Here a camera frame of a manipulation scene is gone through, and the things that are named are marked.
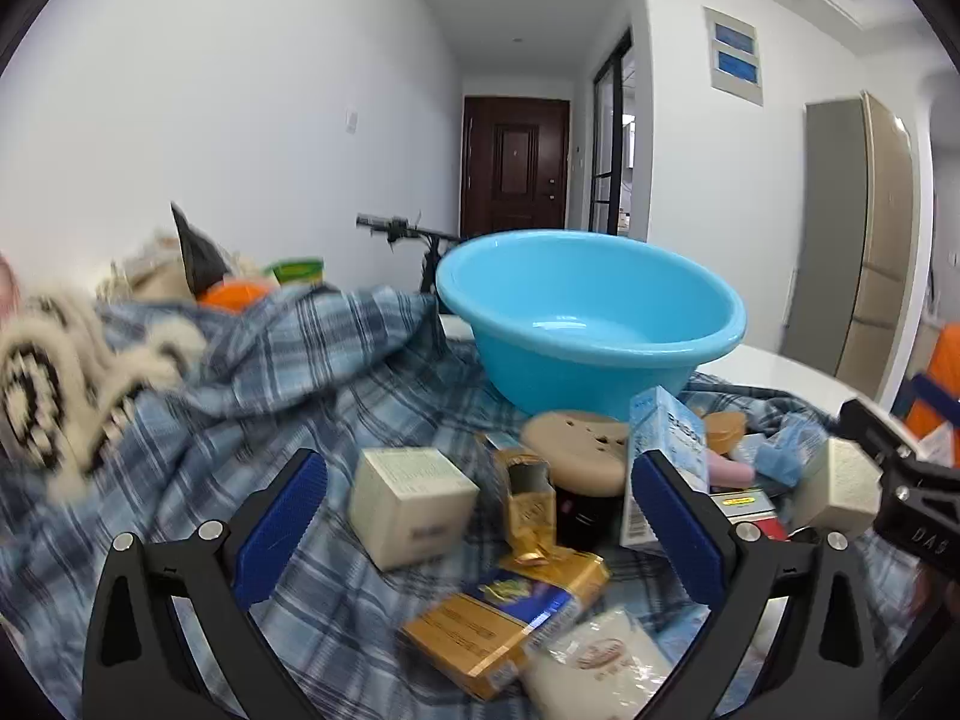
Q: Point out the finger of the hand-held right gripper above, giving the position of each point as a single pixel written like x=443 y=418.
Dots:
x=866 y=421

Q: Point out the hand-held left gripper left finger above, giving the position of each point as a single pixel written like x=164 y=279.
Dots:
x=281 y=529

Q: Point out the blue and white carton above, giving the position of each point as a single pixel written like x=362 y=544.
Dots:
x=671 y=442

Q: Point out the blue plaid cloth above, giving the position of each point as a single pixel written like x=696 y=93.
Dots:
x=225 y=420

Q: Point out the red and yellow box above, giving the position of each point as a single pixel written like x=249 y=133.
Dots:
x=746 y=508

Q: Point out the cream box with tan top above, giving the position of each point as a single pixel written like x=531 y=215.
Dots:
x=832 y=491

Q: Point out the dark jar with beige lid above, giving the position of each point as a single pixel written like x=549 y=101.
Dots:
x=577 y=457

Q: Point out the light blue plastic basin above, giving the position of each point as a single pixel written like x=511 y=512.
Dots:
x=592 y=322

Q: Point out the dark brown door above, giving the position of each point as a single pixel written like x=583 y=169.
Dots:
x=515 y=165

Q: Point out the light blue wrapped packet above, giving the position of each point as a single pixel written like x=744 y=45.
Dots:
x=780 y=450

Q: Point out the gold and blue packet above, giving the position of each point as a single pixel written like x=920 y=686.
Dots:
x=502 y=619

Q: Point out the black bicycle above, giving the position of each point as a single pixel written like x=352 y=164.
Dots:
x=420 y=240

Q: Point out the cream cardboard box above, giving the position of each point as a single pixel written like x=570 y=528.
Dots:
x=412 y=506

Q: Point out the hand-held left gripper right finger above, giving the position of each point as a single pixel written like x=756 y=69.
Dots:
x=679 y=532

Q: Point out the pink pouch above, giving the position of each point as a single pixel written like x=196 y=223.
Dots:
x=729 y=472

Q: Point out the black plastic bag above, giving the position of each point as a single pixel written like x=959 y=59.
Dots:
x=196 y=255

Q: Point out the yellow container with green rim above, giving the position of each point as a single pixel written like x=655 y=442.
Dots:
x=298 y=271

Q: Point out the white and black fuzzy cloth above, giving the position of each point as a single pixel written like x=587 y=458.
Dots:
x=67 y=382

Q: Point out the white wall panel blue windows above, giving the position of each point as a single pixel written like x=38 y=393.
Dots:
x=735 y=56

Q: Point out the beige refrigerator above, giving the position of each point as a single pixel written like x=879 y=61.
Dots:
x=855 y=240

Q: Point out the white sachet packet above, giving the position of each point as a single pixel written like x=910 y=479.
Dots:
x=600 y=664

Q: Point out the small gold box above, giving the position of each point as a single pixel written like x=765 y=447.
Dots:
x=529 y=506

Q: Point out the small orange round container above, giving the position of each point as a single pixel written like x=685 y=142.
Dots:
x=724 y=431

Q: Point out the orange plastic bag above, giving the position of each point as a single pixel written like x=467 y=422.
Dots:
x=234 y=295

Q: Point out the black framed glass sliding door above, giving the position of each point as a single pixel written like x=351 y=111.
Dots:
x=611 y=142

